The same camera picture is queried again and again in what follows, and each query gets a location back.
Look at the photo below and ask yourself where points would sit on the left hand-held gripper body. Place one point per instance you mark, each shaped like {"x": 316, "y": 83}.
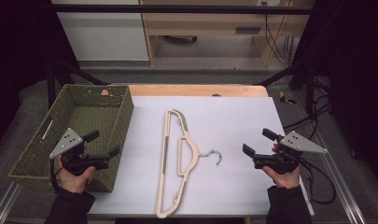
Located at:
{"x": 72, "y": 161}

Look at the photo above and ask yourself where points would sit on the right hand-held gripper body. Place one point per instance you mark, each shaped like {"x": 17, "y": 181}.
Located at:
{"x": 286, "y": 160}

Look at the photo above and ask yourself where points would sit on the green woven basket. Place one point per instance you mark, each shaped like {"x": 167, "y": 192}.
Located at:
{"x": 84, "y": 115}

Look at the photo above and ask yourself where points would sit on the beige plastic clothes hanger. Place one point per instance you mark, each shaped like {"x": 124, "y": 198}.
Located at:
{"x": 165, "y": 146}

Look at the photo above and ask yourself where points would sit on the person's right hand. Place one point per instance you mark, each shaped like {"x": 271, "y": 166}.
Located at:
{"x": 286, "y": 180}

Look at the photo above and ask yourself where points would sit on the person's left hand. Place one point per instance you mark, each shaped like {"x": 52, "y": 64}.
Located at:
{"x": 74, "y": 182}

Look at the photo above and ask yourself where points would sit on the yellow and black tool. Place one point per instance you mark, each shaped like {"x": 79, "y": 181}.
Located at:
{"x": 284, "y": 97}

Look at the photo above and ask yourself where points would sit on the brown paper tag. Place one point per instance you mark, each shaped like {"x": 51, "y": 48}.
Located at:
{"x": 104, "y": 92}

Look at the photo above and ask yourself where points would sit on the black metal stand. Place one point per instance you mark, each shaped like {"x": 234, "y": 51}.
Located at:
{"x": 309, "y": 90}
{"x": 51, "y": 84}

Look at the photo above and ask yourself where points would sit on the white cabinet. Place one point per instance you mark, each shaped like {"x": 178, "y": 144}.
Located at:
{"x": 105, "y": 37}

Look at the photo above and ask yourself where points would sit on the dark curtain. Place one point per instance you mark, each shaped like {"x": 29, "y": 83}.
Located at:
{"x": 18, "y": 46}
{"x": 351, "y": 62}

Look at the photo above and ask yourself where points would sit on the wooden bench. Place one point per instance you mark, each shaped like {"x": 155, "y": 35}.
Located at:
{"x": 208, "y": 23}

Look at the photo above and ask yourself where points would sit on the white power socket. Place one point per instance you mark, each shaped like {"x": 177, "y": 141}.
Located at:
{"x": 269, "y": 2}

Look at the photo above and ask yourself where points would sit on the aluminium rail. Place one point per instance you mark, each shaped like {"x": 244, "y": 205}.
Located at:
{"x": 339, "y": 174}
{"x": 4, "y": 203}

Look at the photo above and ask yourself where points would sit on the black metal frame bar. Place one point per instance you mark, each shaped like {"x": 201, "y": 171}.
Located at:
{"x": 177, "y": 9}

